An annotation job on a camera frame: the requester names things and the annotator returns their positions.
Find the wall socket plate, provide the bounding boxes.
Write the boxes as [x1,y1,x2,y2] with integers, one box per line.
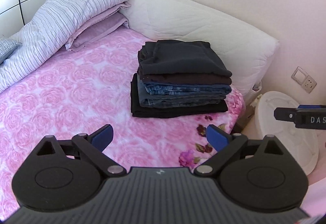
[291,66,317,93]

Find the dark green sweatshirt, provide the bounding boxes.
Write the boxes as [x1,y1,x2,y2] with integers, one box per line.
[138,39,232,78]

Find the blue folded jeans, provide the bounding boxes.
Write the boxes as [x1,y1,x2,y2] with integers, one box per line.
[133,74,231,108]

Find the striped white duvet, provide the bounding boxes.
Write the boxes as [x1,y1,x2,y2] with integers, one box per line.
[1,0,128,91]

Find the white round stool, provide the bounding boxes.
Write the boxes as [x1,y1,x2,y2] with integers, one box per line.
[254,91,319,175]

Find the purple pillow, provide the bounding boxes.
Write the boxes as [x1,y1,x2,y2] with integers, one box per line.
[65,2,131,52]

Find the white headboard cushion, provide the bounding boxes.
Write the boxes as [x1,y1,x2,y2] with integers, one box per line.
[122,0,280,96]

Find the pink rose blanket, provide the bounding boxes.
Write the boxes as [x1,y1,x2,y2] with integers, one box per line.
[1,27,245,220]

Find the dark maroon folded garment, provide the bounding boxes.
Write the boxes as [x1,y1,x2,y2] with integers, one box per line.
[137,67,232,85]

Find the blue checkered pillow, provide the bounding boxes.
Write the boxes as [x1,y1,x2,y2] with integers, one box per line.
[0,38,22,64]

